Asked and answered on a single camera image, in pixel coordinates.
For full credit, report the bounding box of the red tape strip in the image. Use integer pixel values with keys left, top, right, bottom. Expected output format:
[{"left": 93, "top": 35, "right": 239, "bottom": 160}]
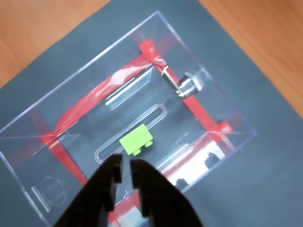
[
  {"left": 138, "top": 39, "right": 235, "bottom": 142},
  {"left": 39, "top": 131, "right": 89, "bottom": 186},
  {"left": 55, "top": 58, "right": 154, "bottom": 135},
  {"left": 113, "top": 189, "right": 143, "bottom": 227}
]

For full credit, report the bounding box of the grey table mat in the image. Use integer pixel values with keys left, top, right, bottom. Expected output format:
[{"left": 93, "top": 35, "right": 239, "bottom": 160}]
[{"left": 0, "top": 0, "right": 303, "bottom": 227}]

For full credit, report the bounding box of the light green lego block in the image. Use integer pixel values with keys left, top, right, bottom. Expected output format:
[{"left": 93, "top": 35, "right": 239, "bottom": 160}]
[{"left": 119, "top": 123, "right": 154, "bottom": 157}]

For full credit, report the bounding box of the transparent plastic box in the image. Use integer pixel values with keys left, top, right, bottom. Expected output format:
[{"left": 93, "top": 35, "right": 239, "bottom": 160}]
[{"left": 0, "top": 9, "right": 258, "bottom": 227}]

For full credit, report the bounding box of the metal box latch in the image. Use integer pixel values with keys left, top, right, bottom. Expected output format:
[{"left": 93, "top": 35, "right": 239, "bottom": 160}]
[{"left": 160, "top": 65, "right": 206, "bottom": 100}]

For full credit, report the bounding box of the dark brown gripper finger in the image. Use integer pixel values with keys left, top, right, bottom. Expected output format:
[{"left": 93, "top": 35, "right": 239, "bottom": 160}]
[
  {"left": 130, "top": 159, "right": 203, "bottom": 227},
  {"left": 53, "top": 154, "right": 124, "bottom": 227}
]

